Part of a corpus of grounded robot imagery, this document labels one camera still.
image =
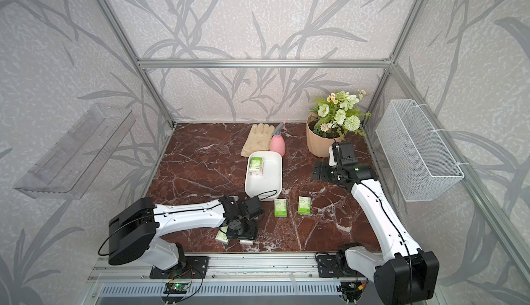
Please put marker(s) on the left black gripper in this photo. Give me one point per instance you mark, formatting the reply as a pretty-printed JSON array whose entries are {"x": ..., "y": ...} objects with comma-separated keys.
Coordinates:
[{"x": 250, "y": 236}]

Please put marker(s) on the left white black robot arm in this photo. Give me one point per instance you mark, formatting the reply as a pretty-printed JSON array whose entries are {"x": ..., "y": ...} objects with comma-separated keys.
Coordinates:
[{"x": 136, "y": 233}]

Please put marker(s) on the terracotta pot with flowers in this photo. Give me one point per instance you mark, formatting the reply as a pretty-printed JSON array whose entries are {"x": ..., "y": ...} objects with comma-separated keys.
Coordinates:
[{"x": 332, "y": 118}]

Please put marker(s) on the clear acrylic wall shelf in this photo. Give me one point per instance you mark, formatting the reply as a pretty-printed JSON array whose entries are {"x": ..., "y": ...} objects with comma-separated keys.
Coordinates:
[{"x": 68, "y": 169}]

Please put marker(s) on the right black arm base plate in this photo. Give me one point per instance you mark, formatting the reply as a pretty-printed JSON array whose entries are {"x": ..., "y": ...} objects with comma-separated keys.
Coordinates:
[{"x": 333, "y": 265}]

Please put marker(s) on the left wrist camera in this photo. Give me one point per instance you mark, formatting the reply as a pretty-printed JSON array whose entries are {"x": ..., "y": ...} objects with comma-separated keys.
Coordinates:
[{"x": 252, "y": 208}]

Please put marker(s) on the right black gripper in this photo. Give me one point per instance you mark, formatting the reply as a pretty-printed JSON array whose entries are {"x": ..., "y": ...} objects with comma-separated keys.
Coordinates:
[{"x": 323, "y": 174}]

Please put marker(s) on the left green circuit board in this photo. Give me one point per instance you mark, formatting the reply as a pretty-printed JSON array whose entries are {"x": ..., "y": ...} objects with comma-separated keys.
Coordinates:
[{"x": 176, "y": 288}]

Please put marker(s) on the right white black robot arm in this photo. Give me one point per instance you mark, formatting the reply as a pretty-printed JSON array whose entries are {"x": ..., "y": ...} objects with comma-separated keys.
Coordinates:
[{"x": 402, "y": 272}]

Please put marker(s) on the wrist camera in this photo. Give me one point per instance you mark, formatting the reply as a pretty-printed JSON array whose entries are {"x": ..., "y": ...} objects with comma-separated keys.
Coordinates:
[
  {"x": 342, "y": 154},
  {"x": 252, "y": 208}
]

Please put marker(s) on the beige rubber glove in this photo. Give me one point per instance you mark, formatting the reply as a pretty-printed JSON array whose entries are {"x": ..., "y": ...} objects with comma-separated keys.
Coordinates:
[{"x": 258, "y": 139}]

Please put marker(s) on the pink spray bottle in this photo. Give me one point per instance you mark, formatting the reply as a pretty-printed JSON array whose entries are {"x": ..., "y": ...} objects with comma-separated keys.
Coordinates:
[{"x": 277, "y": 143}]

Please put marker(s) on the white plastic storage box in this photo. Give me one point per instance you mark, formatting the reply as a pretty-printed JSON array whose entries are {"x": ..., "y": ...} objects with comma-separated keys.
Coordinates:
[{"x": 267, "y": 187}]

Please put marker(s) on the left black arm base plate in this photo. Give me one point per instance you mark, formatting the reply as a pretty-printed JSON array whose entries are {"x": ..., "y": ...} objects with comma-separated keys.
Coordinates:
[{"x": 195, "y": 266}]

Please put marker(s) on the white wire mesh basket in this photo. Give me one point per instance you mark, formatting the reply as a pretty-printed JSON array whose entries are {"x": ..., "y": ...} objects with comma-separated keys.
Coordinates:
[{"x": 421, "y": 162}]

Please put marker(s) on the aluminium front rail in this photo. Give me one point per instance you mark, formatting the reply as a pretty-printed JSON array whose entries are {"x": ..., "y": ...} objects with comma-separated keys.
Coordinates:
[{"x": 245, "y": 267}]

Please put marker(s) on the right circuit board with wires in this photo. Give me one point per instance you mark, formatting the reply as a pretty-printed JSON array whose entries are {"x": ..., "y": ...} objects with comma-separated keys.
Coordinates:
[{"x": 352, "y": 290}]

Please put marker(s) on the green tissue pack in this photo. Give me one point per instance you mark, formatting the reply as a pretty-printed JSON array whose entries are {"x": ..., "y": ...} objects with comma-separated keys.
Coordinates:
[
  {"x": 280, "y": 208},
  {"x": 222, "y": 237},
  {"x": 304, "y": 205},
  {"x": 256, "y": 166}
]

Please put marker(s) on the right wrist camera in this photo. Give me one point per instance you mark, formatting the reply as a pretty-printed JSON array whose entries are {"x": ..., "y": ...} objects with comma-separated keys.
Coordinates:
[{"x": 342, "y": 154}]

